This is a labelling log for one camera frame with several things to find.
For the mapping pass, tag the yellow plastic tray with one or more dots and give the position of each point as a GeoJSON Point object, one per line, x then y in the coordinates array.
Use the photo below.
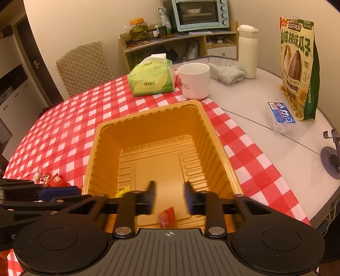
{"type": "Point", "coordinates": [159, 127]}

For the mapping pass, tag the quilted beige chair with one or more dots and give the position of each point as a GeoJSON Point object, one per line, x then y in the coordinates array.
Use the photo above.
{"type": "Point", "coordinates": [85, 69]}

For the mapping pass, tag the green tissue pack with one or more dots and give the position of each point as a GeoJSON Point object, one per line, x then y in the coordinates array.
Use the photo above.
{"type": "Point", "coordinates": [151, 77]}

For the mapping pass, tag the glass jar orange lid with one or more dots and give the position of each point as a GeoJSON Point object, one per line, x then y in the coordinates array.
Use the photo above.
{"type": "Point", "coordinates": [138, 29]}

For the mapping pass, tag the white thermos bottle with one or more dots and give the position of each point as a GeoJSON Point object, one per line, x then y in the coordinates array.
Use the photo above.
{"type": "Point", "coordinates": [247, 53]}

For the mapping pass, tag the white papers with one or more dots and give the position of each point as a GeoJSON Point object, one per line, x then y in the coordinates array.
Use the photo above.
{"type": "Point", "coordinates": [200, 32]}

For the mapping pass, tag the white bowl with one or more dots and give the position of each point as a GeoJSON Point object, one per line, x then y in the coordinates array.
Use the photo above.
{"type": "Point", "coordinates": [193, 11]}

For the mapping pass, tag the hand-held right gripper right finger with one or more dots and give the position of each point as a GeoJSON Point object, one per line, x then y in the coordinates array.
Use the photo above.
{"type": "Point", "coordinates": [189, 199]}

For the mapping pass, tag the white and red candy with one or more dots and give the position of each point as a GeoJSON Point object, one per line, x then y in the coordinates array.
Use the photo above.
{"type": "Point", "coordinates": [38, 177]}

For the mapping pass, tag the grey cloth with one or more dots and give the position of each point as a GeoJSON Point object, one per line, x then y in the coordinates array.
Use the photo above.
{"type": "Point", "coordinates": [228, 73]}

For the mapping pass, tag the light blue toaster oven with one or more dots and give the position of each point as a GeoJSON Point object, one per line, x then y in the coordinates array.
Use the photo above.
{"type": "Point", "coordinates": [223, 16]}

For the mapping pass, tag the white cup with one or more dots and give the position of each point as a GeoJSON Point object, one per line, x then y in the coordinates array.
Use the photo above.
{"type": "Point", "coordinates": [195, 83]}

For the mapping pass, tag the clear plastic bag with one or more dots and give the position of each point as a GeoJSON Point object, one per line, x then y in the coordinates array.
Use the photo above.
{"type": "Point", "coordinates": [192, 49]}

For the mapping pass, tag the sunflower seed bag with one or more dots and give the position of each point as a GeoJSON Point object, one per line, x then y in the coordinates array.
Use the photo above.
{"type": "Point", "coordinates": [294, 66]}

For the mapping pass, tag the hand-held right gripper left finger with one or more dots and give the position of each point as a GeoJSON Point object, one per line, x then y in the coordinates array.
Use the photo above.
{"type": "Point", "coordinates": [151, 197]}

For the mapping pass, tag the wooden corner shelf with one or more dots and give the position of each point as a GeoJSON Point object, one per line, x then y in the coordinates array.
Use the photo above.
{"type": "Point", "coordinates": [159, 43]}

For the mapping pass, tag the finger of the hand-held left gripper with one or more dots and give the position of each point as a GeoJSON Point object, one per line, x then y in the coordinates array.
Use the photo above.
{"type": "Point", "coordinates": [58, 193]}
{"type": "Point", "coordinates": [26, 206]}

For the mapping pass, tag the red candy packet white print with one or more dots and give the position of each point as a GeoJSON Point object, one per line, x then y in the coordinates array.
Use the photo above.
{"type": "Point", "coordinates": [55, 181]}

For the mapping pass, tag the yellow wrapped candy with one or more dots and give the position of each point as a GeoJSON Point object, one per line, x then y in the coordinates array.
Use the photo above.
{"type": "Point", "coordinates": [122, 192]}

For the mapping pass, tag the grey phone stand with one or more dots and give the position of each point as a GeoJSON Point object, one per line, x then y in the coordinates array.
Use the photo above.
{"type": "Point", "coordinates": [330, 159]}

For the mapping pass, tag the plain red candy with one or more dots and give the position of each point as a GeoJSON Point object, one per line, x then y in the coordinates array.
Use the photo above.
{"type": "Point", "coordinates": [166, 217]}

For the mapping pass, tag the green snack bag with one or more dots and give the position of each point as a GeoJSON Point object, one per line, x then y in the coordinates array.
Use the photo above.
{"type": "Point", "coordinates": [164, 22]}

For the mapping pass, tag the blue-white small packet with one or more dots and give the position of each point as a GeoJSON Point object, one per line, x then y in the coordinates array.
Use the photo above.
{"type": "Point", "coordinates": [281, 115]}

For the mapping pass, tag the white cabinet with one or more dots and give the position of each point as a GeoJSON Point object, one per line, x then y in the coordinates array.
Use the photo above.
{"type": "Point", "coordinates": [16, 98]}

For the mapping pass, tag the red checkered tablecloth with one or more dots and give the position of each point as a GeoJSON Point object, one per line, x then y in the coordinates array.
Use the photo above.
{"type": "Point", "coordinates": [66, 119]}

